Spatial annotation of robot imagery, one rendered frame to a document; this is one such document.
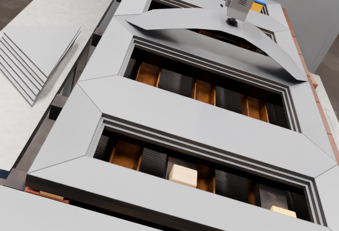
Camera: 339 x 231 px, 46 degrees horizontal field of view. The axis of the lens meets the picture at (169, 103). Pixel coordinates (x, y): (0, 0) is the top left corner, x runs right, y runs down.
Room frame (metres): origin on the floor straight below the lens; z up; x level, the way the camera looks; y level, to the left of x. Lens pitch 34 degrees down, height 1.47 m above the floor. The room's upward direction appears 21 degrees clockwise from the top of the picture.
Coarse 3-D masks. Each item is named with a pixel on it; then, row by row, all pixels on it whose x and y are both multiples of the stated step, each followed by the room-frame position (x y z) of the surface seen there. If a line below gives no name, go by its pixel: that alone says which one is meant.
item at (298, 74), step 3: (291, 60) 1.41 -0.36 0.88; (294, 63) 1.41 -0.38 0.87; (294, 66) 1.38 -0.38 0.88; (297, 66) 1.41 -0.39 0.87; (294, 69) 1.34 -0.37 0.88; (297, 69) 1.38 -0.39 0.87; (294, 72) 1.31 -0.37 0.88; (297, 72) 1.34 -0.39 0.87; (300, 72) 1.37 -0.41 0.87; (297, 75) 1.31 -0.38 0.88; (300, 75) 1.34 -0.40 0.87; (297, 78) 1.28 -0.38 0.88; (300, 78) 1.31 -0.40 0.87; (303, 78) 1.34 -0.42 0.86
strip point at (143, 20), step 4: (148, 12) 1.36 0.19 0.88; (152, 12) 1.36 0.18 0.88; (136, 16) 1.32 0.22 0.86; (140, 16) 1.32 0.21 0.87; (144, 16) 1.32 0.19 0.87; (148, 16) 1.32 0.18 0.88; (128, 20) 1.28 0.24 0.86; (132, 20) 1.28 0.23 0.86; (136, 20) 1.28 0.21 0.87; (140, 20) 1.28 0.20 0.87; (144, 20) 1.28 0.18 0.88; (148, 20) 1.28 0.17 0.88; (136, 24) 1.25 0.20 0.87; (140, 24) 1.25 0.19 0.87; (144, 24) 1.25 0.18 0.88; (148, 24) 1.25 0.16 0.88; (144, 28) 1.21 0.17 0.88
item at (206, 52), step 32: (160, 0) 1.64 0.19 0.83; (160, 32) 1.29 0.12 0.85; (192, 32) 1.39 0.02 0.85; (192, 64) 1.21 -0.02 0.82; (224, 64) 1.24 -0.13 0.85; (256, 64) 1.33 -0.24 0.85; (288, 96) 1.21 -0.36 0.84; (96, 128) 0.71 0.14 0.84; (128, 128) 0.76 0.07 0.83; (224, 160) 0.79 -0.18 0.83; (256, 160) 0.80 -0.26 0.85; (64, 192) 0.51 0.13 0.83; (192, 224) 0.54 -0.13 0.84; (320, 224) 0.68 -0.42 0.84
